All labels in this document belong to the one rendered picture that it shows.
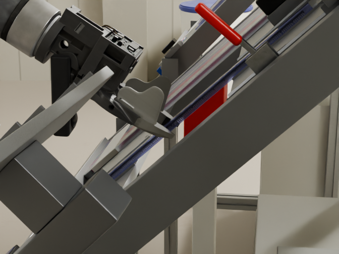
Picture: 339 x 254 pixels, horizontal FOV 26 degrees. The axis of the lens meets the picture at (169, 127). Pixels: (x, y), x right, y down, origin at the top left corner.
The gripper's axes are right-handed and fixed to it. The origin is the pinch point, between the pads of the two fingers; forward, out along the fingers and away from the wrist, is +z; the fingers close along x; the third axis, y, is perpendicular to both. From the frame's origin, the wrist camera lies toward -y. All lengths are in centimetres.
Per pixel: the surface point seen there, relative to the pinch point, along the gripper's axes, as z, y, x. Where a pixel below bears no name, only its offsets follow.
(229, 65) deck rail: 5.3, 2.8, 46.9
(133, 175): -0.3, -6.4, -4.2
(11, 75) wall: -98, -164, 404
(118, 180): -1.6, -9.1, -2.0
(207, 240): 29, -47, 83
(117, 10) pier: -56, -80, 399
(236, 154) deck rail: 6.8, 9.0, -21.1
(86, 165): -7.2, -24.2, 29.9
